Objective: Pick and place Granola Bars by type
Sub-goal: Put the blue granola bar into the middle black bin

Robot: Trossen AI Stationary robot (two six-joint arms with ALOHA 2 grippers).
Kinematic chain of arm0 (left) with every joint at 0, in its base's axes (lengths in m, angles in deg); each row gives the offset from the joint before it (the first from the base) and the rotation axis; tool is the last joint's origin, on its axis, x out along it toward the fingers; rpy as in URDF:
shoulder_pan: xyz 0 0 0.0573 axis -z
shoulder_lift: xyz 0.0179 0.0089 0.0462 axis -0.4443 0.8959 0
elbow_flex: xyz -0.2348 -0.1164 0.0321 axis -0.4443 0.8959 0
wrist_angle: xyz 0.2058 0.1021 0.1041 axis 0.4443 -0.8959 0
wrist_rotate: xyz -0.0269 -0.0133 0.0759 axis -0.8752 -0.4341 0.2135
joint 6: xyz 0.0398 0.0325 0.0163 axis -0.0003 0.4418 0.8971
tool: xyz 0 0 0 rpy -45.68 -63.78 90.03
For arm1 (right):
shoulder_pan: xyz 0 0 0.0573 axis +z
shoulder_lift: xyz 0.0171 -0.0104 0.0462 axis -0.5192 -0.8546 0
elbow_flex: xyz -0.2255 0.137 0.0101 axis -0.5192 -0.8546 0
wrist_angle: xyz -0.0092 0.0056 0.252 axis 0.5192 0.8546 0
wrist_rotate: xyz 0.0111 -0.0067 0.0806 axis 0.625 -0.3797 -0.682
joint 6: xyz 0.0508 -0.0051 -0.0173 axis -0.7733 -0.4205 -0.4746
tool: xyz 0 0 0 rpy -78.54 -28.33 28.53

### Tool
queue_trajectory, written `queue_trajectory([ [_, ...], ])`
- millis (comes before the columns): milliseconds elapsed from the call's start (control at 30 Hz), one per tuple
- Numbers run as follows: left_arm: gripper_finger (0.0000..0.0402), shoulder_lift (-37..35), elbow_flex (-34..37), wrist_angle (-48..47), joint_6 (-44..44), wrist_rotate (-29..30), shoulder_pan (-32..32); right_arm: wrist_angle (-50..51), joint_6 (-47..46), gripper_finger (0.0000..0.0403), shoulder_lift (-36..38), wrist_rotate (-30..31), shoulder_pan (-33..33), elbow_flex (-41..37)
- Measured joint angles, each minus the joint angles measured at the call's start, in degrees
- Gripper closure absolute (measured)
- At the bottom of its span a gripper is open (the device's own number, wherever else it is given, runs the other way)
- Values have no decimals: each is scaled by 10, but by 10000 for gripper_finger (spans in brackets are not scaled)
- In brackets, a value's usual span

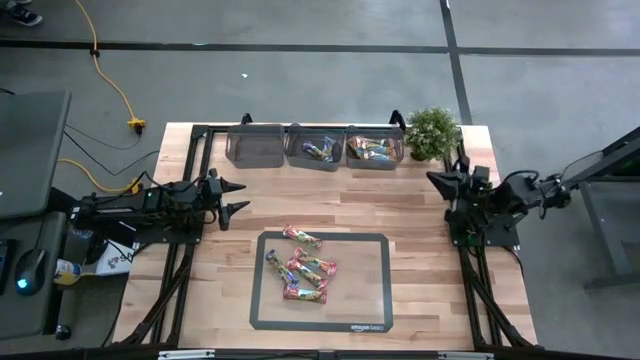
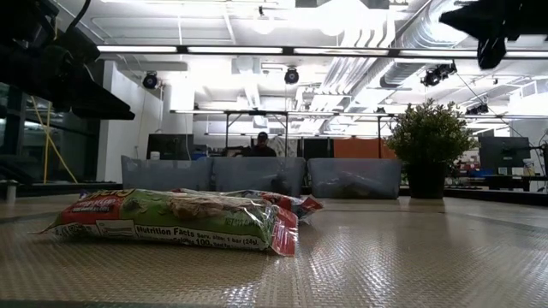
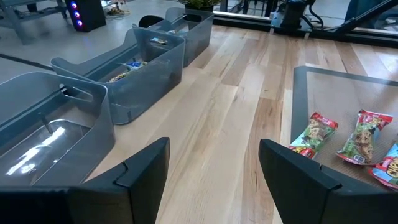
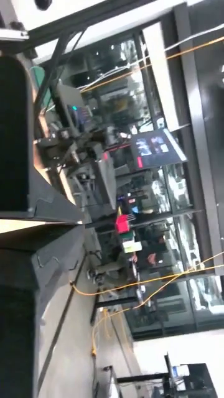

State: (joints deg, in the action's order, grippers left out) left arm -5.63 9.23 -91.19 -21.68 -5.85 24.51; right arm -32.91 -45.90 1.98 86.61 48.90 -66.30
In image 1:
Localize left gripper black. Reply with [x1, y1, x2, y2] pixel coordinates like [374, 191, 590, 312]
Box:
[200, 168, 251, 232]

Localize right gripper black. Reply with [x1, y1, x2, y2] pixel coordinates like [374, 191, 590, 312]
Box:
[426, 155, 494, 211]

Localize yellow chewy granola bar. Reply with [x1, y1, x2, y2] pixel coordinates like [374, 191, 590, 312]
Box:
[362, 151, 401, 164]
[362, 135, 401, 150]
[359, 143, 401, 156]
[347, 135, 374, 162]

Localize grey translucent plastic bin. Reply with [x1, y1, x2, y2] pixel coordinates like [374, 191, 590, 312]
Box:
[283, 121, 346, 172]
[344, 123, 406, 171]
[224, 123, 286, 170]

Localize green potted plant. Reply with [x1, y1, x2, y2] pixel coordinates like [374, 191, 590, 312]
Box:
[403, 106, 464, 163]

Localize white printed bag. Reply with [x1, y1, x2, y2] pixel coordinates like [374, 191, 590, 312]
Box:
[82, 240, 137, 278]

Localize brown silicone baking mat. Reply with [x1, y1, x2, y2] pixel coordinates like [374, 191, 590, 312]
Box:
[248, 229, 395, 333]

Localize dark grey metal table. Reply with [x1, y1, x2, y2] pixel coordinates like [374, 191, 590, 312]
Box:
[549, 124, 640, 292]

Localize yellow white bottle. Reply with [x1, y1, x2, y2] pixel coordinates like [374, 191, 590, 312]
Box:
[53, 258, 84, 287]

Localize dark grey desk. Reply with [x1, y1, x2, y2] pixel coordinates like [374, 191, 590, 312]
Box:
[0, 89, 72, 220]
[0, 211, 69, 341]

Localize black lit computer mouse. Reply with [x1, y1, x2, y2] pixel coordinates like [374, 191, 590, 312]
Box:
[14, 248, 49, 297]

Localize person's shoe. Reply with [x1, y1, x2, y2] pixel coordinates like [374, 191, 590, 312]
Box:
[4, 2, 44, 27]

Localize black aluminium table frame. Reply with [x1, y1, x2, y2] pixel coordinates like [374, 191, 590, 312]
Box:
[0, 122, 640, 360]

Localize yellow extension cord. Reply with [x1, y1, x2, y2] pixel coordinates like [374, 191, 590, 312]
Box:
[57, 158, 144, 195]
[73, 0, 147, 135]

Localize thin black floor cable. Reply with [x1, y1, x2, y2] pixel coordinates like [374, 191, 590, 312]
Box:
[63, 130, 161, 177]
[64, 123, 144, 151]

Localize silver aluminium bracket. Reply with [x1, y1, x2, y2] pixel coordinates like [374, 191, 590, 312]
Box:
[158, 349, 216, 360]
[438, 351, 494, 360]

